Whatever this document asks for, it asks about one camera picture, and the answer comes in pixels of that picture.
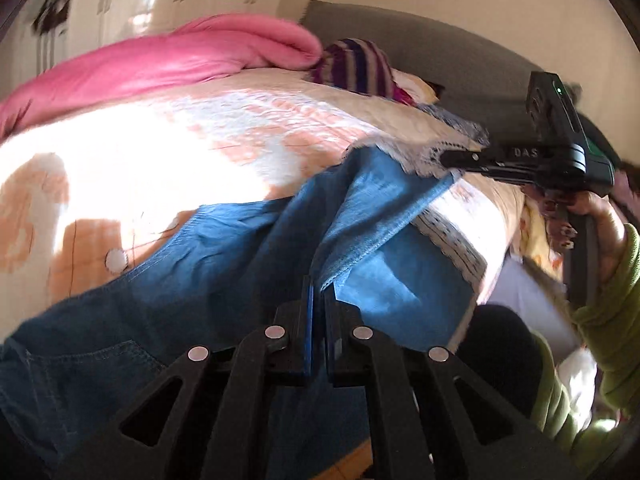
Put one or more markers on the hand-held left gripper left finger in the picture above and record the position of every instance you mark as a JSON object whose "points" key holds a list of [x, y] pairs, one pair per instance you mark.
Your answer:
{"points": [[310, 325]]}

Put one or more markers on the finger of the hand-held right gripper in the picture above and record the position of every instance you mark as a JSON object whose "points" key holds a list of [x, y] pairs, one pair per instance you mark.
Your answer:
{"points": [[465, 160]]}

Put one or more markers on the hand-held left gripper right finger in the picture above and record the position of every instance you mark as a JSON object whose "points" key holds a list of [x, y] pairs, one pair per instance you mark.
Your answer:
{"points": [[336, 332]]}

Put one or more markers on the blue denim pants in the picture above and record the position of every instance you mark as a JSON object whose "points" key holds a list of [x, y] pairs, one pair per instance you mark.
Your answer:
{"points": [[225, 260]]}

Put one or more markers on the person's right forearm green sleeve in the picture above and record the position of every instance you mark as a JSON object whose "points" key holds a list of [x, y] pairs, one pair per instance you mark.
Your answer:
{"points": [[617, 310]]}

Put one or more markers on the person's right hand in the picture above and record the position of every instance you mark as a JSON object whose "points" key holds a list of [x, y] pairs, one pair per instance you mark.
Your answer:
{"points": [[610, 235]]}

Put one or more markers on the blue patterned cloth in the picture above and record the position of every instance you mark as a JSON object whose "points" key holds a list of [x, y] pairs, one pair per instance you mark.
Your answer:
{"points": [[450, 120]]}

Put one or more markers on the cream pillow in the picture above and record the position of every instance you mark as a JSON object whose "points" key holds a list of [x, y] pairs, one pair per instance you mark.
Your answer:
{"points": [[417, 87]]}

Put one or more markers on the yellow printed cloth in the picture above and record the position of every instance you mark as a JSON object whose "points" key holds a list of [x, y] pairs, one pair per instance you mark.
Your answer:
{"points": [[537, 240]]}

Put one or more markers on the grey headboard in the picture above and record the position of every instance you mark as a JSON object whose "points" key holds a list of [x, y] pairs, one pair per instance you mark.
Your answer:
{"points": [[425, 45]]}

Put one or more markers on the purple striped pillow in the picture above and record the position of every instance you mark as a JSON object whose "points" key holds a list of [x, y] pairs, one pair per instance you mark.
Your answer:
{"points": [[360, 67]]}

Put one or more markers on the person's leg in black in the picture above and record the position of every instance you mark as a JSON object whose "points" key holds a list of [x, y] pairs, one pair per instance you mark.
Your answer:
{"points": [[500, 355]]}

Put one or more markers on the person's green jacket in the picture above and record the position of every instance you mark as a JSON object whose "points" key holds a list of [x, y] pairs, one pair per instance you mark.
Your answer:
{"points": [[555, 400]]}

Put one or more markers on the pink duvet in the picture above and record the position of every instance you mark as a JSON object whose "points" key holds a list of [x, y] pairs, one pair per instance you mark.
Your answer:
{"points": [[165, 60]]}

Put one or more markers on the white wardrobe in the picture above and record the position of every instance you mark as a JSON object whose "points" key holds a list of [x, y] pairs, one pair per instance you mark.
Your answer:
{"points": [[150, 0]]}

